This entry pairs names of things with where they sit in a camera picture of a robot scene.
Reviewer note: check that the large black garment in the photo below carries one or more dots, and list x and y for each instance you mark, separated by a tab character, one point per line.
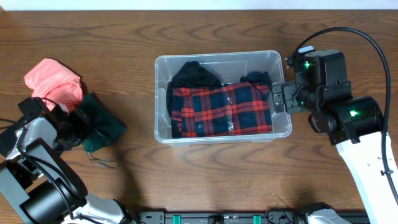
192	76

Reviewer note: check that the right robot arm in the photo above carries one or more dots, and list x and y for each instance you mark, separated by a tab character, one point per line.
352	124

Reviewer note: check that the dark green garment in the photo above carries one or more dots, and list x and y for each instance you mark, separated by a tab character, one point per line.
104	129

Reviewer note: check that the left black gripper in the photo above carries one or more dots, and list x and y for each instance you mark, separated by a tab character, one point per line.
76	123

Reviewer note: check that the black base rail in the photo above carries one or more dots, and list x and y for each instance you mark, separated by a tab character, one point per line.
273	216

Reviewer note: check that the pink shirt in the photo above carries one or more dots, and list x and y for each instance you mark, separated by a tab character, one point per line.
55	83

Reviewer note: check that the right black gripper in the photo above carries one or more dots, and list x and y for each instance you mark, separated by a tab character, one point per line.
295	91

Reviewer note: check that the clear plastic storage container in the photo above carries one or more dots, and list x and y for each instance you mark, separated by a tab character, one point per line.
229	68

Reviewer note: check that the navy garment with tape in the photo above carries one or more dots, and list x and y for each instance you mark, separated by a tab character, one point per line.
257	77

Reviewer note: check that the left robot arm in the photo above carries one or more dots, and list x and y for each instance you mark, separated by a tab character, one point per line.
38	184

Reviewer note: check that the red plaid flannel shirt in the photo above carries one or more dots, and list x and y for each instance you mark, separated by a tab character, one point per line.
231	110

